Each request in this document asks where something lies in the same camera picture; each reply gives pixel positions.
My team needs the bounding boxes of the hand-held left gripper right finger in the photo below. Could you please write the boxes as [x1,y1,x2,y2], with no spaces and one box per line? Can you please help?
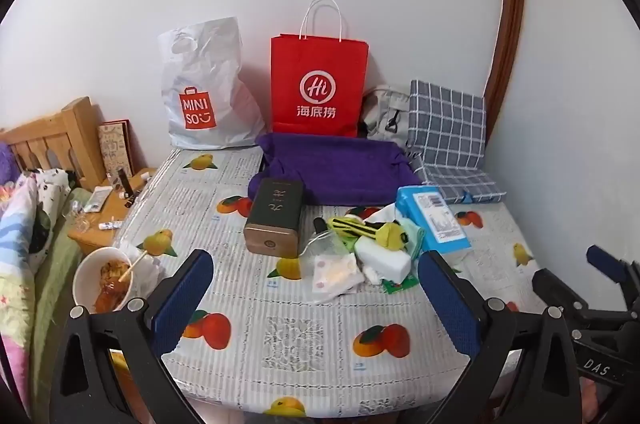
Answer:
[417,250,583,424]

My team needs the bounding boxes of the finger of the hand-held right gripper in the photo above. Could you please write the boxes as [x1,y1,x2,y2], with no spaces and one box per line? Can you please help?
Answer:
[586,245,640,305]
[531,269,589,313]

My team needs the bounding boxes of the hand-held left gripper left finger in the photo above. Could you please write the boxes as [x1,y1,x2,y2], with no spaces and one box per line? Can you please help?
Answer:
[50,249,216,424]

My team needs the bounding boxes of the green foil packet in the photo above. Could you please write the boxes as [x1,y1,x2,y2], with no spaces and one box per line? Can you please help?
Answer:
[382,276,418,293]

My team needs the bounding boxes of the light green cloth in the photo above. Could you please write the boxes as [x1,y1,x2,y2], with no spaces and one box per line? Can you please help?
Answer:
[400,219,426,255]

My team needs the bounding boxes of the white foam block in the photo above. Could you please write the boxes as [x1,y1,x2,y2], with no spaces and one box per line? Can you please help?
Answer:
[354,236,412,279]

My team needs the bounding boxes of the blue tissue pack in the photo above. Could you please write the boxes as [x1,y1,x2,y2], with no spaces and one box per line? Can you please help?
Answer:
[396,185,472,253]

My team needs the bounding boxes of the clear zip bag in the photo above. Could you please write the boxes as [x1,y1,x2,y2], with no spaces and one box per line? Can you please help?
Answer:
[300,229,361,265]

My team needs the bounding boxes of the purple fabric tray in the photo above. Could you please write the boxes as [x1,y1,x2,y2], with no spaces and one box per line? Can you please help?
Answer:
[248,133,423,207]

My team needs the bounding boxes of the person's right hand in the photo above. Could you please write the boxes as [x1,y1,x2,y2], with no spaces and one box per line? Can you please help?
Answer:
[582,379,608,424]

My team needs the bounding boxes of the crumpled white plastic wrap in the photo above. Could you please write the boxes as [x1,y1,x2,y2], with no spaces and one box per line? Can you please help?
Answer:
[117,240,168,299]

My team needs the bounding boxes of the wooden chopsticks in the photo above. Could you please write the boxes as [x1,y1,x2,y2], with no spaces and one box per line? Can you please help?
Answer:
[117,251,149,285]

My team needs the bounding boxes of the white noodle bowl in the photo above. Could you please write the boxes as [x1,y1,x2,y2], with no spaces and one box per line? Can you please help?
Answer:
[72,246,135,315]

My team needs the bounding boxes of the wooden nightstand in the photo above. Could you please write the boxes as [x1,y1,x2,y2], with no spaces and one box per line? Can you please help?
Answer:
[67,167,158,257]

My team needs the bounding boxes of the folded grey checked cloth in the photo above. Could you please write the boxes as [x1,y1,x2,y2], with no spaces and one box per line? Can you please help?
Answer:
[412,156,507,205]

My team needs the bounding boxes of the fruit print tablecloth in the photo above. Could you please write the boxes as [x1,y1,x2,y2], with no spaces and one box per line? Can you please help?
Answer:
[116,147,551,417]

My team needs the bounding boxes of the dark green tin box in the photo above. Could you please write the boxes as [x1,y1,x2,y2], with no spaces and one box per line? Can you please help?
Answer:
[243,177,306,257]

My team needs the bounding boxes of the green blanket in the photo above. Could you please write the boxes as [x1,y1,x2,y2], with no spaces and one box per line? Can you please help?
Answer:
[32,189,83,355]

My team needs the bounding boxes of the clear drinking glass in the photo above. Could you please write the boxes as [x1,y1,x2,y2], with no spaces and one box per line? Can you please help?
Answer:
[64,200,93,229]

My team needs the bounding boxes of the patterned hardcover book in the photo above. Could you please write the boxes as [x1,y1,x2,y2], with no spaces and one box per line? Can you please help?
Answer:
[97,119,136,179]

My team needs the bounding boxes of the colourful cartoon quilt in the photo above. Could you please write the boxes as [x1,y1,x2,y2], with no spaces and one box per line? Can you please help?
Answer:
[0,174,56,407]

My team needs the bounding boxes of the white black spotted cloth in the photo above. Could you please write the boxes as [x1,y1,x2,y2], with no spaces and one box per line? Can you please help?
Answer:
[27,166,71,255]

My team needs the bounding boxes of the grey checked cushion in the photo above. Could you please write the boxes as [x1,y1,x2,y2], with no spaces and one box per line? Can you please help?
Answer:
[406,80,487,169]

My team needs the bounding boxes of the wooden headboard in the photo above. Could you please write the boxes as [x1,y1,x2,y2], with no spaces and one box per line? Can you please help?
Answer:
[0,96,108,192]

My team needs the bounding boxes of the grey backpack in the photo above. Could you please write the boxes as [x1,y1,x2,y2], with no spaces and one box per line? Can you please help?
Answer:
[361,84,412,145]

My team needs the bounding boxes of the white plastic shopping bag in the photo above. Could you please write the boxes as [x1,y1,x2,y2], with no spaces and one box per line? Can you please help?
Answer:
[158,16,266,151]

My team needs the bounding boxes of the red paper shopping bag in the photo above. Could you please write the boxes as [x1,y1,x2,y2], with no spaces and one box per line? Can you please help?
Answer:
[271,0,370,139]

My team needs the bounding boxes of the brown wooden door frame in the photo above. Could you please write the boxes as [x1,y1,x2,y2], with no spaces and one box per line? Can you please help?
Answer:
[484,0,526,115]

